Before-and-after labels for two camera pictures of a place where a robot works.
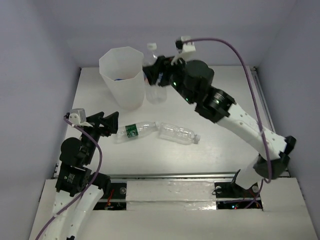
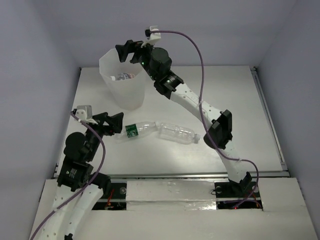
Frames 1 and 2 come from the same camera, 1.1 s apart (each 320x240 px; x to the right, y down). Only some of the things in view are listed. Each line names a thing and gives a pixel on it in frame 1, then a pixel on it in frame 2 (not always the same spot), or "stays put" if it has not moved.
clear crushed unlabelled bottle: [181, 135] stays put
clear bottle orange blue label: [157, 94] → [123, 76]
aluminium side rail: [257, 77] stays put
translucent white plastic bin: [121, 69] stays put
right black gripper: [162, 64] → [123, 50]
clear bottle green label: [128, 132] stays put
